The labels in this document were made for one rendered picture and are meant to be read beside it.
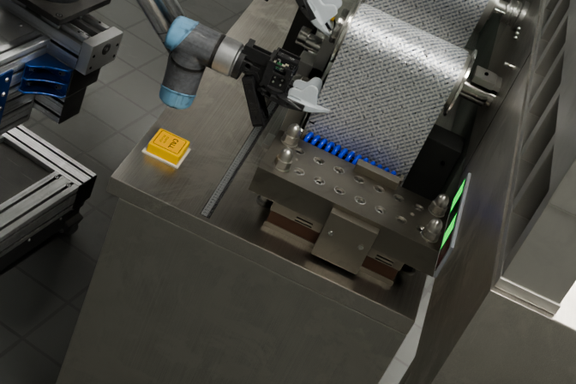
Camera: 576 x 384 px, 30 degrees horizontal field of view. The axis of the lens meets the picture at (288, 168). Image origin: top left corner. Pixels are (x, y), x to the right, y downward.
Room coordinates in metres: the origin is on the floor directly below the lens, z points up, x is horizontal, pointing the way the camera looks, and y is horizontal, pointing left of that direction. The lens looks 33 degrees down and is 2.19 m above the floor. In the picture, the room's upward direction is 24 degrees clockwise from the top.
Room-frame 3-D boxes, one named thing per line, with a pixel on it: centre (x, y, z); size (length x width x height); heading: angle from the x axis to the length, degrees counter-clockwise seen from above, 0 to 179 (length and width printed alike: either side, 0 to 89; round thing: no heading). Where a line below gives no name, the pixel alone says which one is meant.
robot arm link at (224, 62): (1.94, 0.20, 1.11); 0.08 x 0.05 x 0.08; 178
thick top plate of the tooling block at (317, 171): (1.80, -0.15, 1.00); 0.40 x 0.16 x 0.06; 88
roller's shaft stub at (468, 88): (1.98, -0.29, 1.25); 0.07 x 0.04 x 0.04; 88
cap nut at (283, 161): (1.76, 0.01, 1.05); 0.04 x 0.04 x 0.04
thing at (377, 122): (1.92, -0.11, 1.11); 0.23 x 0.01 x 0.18; 88
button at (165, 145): (1.84, 0.25, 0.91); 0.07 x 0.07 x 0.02; 88
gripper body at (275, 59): (1.93, 0.12, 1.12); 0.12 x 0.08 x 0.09; 88
